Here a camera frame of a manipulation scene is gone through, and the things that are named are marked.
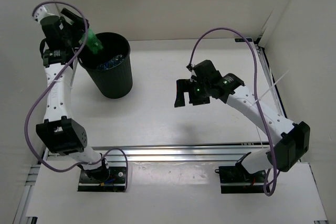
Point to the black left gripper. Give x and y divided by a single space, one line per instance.
77 29

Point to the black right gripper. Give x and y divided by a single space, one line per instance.
183 86

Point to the green plastic soda bottle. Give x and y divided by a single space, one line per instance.
93 43

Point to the clear Aquafina bottle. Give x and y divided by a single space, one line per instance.
113 62

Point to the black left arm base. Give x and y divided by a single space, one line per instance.
114 182

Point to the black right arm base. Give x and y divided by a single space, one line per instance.
234 181

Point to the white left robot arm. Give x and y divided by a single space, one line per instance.
59 131

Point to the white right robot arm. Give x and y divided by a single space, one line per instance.
289 140

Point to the black plastic waste bin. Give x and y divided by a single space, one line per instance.
116 82

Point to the white zip tie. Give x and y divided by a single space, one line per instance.
269 89

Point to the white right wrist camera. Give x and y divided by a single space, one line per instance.
191 68

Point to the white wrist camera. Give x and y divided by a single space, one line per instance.
191 68
40 13

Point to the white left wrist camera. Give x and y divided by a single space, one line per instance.
40 13

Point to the aluminium front frame rail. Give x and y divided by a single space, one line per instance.
225 153

